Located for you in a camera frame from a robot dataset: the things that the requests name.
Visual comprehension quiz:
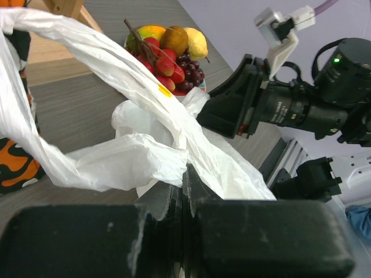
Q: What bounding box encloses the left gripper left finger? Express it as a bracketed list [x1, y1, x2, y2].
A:
[1, 182, 182, 277]

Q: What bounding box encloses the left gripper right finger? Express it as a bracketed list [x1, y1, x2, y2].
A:
[183, 165, 355, 277]

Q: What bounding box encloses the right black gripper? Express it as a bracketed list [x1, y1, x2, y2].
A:
[197, 54, 270, 138]

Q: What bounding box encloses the red cherry bunch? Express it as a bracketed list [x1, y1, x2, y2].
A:
[124, 19, 180, 93]

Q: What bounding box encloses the brown kiwi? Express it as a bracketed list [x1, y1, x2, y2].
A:
[160, 25, 188, 57]

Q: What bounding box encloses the white plastic bag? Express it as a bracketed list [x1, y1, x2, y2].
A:
[1, 8, 274, 200]

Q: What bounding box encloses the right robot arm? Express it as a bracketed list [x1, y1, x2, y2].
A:
[197, 38, 370, 147]

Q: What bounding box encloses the red teal plate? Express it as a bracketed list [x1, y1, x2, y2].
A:
[124, 24, 208, 96]

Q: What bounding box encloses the purple grape bunch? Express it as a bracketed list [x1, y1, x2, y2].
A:
[176, 51, 205, 94]

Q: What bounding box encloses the yellow pear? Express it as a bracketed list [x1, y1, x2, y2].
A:
[184, 27, 208, 60]

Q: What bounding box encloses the orange green mango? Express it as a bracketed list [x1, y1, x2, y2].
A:
[125, 25, 166, 52]

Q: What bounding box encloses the orange camouflage cloth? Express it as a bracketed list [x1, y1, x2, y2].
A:
[0, 0, 47, 195]

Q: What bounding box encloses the wooden clothes rack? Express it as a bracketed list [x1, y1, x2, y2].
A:
[26, 0, 102, 86]

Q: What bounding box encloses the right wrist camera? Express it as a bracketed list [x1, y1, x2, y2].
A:
[254, 6, 315, 79]

